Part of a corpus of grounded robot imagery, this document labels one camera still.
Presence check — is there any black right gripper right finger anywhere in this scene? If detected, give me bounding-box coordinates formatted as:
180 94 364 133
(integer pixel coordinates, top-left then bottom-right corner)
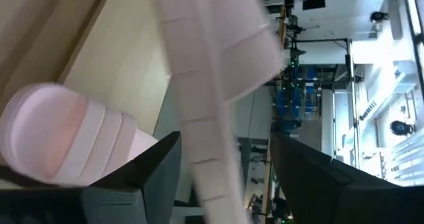
270 133 424 224

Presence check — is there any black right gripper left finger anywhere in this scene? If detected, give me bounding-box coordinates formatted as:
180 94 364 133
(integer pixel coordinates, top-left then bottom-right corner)
0 131 182 224

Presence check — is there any pink rubber slide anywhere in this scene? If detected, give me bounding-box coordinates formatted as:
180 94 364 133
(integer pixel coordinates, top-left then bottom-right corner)
0 82 160 189
150 0 286 224

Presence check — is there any black ceiling spotlight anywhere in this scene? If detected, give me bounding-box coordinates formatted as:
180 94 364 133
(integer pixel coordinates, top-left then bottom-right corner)
390 120 415 137
370 11 390 24

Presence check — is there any wooden shelf with black frame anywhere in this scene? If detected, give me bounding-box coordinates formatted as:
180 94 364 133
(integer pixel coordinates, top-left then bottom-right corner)
0 0 174 137

